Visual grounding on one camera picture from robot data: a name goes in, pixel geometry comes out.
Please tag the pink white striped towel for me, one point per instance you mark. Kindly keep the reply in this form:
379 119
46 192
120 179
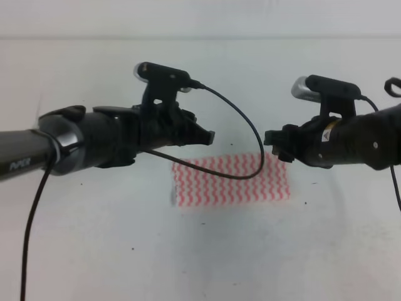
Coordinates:
194 188

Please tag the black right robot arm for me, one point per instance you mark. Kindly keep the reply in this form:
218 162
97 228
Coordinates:
338 135

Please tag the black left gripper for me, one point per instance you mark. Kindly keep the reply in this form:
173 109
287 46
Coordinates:
160 128

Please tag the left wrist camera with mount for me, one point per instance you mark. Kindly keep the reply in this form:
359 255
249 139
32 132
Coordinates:
163 84

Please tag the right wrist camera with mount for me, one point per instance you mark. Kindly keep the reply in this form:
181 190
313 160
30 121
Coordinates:
334 96

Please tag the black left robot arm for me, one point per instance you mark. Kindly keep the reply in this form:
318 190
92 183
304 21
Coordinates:
71 139

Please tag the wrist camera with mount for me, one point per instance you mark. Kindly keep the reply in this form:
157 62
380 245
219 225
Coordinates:
334 96
163 84

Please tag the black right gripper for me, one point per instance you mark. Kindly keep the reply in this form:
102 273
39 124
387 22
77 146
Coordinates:
300 142

